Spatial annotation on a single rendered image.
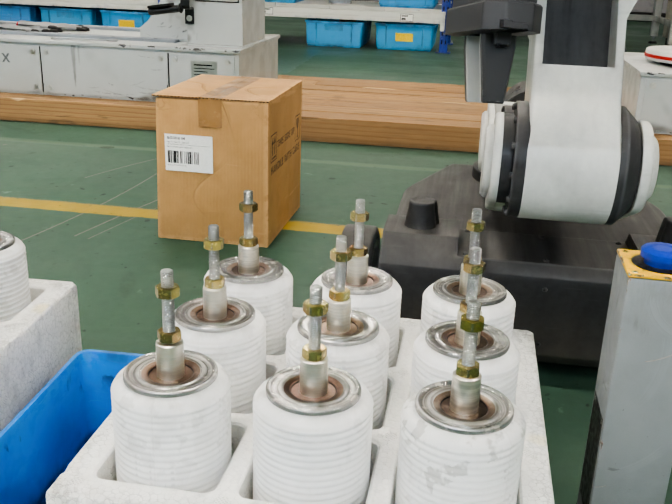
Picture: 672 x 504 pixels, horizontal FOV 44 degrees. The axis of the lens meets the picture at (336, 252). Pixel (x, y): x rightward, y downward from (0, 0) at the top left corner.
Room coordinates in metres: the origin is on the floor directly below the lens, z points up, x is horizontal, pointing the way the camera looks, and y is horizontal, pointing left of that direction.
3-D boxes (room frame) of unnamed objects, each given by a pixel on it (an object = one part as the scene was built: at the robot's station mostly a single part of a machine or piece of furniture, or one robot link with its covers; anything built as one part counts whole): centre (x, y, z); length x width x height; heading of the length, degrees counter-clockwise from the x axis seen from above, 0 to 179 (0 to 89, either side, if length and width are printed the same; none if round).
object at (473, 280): (0.67, -0.12, 0.30); 0.01 x 0.01 x 0.08
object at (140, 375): (0.59, 0.13, 0.25); 0.08 x 0.08 x 0.01
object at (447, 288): (0.79, -0.14, 0.25); 0.08 x 0.08 x 0.01
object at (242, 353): (0.71, 0.11, 0.16); 0.10 x 0.10 x 0.18
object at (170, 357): (0.59, 0.13, 0.26); 0.02 x 0.02 x 0.03
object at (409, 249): (1.34, -0.33, 0.19); 0.64 x 0.52 x 0.33; 171
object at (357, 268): (0.81, -0.02, 0.26); 0.02 x 0.02 x 0.03
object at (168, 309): (0.59, 0.13, 0.30); 0.01 x 0.01 x 0.08
